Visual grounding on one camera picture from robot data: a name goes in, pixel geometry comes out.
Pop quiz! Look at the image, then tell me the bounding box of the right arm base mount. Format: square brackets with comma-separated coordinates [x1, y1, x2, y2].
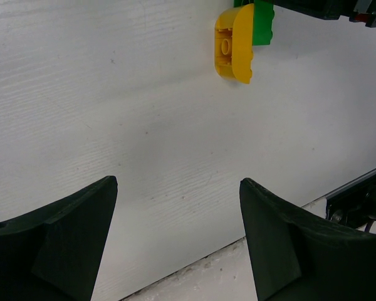
[325, 168, 376, 232]

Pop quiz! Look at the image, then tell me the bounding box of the dark green lego piece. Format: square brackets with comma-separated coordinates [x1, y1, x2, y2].
[233, 0, 274, 46]

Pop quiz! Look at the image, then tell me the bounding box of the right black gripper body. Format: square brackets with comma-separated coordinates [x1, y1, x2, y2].
[272, 0, 376, 28]

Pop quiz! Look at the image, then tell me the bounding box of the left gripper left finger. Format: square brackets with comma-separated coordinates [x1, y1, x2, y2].
[0, 176, 118, 300]

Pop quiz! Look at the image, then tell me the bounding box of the yellow curved lego brick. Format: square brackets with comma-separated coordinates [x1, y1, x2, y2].
[214, 3, 254, 84]

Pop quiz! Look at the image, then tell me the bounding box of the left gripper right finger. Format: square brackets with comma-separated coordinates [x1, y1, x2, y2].
[239, 178, 376, 300]

